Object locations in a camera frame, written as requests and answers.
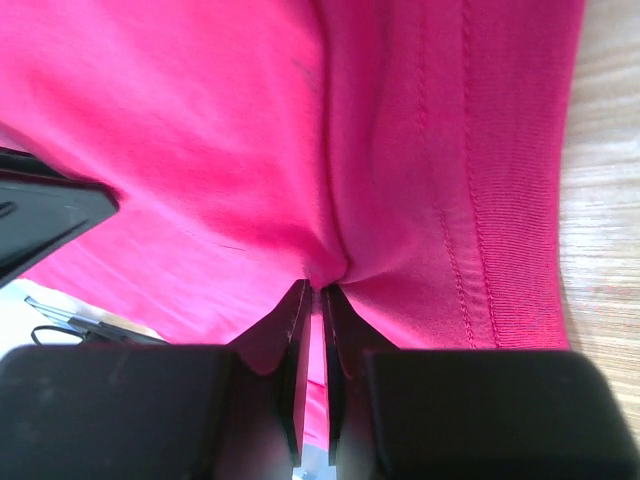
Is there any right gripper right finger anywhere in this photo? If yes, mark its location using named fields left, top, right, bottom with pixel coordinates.
left=322, top=286, right=639, bottom=479

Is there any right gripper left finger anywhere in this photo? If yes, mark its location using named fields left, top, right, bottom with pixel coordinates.
left=1, top=280, right=311, bottom=479

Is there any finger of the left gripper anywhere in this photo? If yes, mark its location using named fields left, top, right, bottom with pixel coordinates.
left=1, top=147, right=119, bottom=286

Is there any pink red t-shirt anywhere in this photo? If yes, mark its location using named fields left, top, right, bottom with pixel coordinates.
left=0, top=0, right=586, bottom=446

